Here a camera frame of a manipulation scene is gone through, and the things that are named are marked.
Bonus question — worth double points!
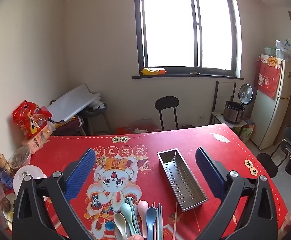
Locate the clear plastic containers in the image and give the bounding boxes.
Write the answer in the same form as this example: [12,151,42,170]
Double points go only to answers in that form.
[264,39,291,60]

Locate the plate with food scraps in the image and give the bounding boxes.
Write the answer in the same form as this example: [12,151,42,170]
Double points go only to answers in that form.
[0,192,17,230]

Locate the white side table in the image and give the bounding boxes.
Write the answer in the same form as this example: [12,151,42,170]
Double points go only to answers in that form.
[211,112,247,128]

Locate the metal perforated utensil tray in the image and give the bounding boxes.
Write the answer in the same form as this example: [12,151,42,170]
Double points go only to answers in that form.
[157,148,209,213]

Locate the beige spoon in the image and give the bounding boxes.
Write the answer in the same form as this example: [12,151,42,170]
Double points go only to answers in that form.
[114,212,131,240]

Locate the beige refrigerator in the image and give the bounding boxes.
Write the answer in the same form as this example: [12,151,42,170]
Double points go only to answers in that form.
[250,54,291,150]

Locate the dark red cloth pile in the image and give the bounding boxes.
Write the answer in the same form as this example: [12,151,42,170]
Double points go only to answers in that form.
[52,116,84,137]

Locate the stool with dark cushion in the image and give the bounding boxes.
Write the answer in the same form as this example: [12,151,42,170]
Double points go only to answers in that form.
[82,102,111,135]

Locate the silver pressure cooker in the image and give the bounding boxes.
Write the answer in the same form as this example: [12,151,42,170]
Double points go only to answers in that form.
[223,84,254,125]

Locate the red plastic bags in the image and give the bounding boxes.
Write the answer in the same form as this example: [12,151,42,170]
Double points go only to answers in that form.
[115,119,162,135]

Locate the blue spoon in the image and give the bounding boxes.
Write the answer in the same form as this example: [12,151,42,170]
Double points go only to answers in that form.
[145,207,158,240]

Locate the printed shopping bag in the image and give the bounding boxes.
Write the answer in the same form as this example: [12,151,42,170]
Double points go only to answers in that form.
[235,121,255,144]

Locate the pink spoon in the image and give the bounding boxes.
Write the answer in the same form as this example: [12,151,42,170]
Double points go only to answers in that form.
[137,200,149,230]

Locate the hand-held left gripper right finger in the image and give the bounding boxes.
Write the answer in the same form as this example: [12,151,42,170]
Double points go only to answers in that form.
[195,147,278,240]

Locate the black round-back chair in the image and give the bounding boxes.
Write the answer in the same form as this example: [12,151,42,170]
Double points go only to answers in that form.
[155,96,196,131]
[256,126,291,178]

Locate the mint green spoon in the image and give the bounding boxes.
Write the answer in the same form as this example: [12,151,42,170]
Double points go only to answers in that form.
[120,203,138,235]

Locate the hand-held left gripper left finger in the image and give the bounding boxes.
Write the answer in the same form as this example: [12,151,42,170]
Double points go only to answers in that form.
[12,148,97,240]

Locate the red snack bag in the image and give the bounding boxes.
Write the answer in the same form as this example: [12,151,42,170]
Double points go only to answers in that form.
[12,100,53,138]

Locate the yellow snack packet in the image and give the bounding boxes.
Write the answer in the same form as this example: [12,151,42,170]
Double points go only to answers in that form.
[142,67,166,76]

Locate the clear glass bowl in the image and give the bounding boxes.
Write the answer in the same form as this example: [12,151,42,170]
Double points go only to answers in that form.
[8,145,32,169]

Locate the dark framed window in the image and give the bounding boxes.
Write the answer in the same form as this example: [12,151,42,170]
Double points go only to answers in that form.
[132,0,243,80]

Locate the red printed cloth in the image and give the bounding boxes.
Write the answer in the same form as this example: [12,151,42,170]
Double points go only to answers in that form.
[254,55,283,100]

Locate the red printed table mat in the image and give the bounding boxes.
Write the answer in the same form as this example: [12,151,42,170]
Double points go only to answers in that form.
[25,123,289,240]

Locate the pink carton box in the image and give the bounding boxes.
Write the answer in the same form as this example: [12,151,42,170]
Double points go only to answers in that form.
[22,125,53,154]

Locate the blue plastic object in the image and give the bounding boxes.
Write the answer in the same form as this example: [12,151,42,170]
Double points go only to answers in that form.
[0,171,13,189]

